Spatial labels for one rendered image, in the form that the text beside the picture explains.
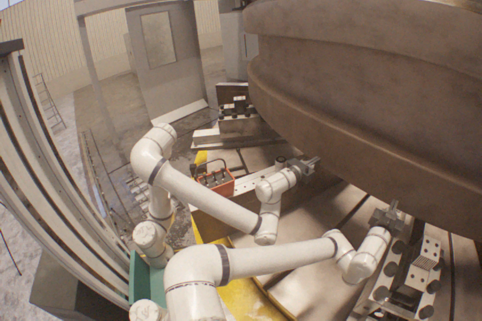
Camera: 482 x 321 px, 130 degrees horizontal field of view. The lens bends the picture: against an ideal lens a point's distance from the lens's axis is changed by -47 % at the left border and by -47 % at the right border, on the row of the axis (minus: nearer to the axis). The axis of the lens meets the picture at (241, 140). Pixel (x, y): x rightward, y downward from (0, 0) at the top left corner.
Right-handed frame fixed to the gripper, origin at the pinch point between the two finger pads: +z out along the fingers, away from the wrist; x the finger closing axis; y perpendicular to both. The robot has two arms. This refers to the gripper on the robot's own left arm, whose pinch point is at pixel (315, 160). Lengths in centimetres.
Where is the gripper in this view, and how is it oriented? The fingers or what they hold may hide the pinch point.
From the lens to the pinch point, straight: 103.8
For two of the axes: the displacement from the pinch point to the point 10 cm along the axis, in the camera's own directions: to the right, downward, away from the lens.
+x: -5.3, -4.0, 7.5
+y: -0.9, -8.5, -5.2
